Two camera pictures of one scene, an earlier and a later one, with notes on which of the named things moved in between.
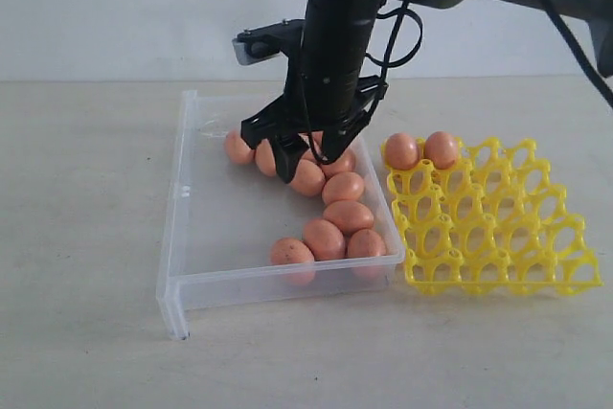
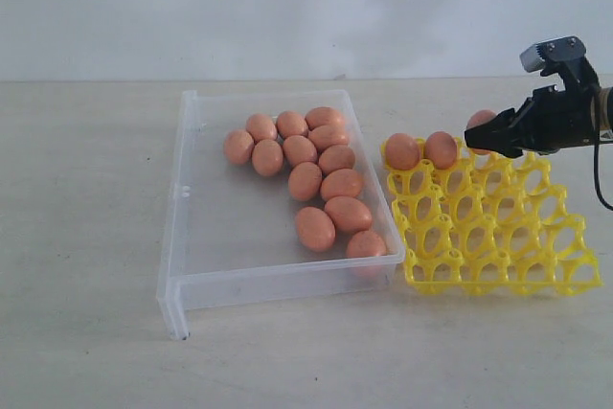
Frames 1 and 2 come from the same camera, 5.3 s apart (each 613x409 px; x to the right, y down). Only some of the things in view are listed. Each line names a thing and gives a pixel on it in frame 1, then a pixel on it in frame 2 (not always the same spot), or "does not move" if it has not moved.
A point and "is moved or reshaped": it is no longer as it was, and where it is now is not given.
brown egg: (238, 148) does not move
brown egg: (400, 150) does not move
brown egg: (292, 261) → (477, 118)
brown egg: (325, 239) is moved or reshaped
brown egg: (442, 147) does not move
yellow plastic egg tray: (496, 221) does not move
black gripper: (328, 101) → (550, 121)
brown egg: (350, 215) does not move
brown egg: (342, 186) does not move
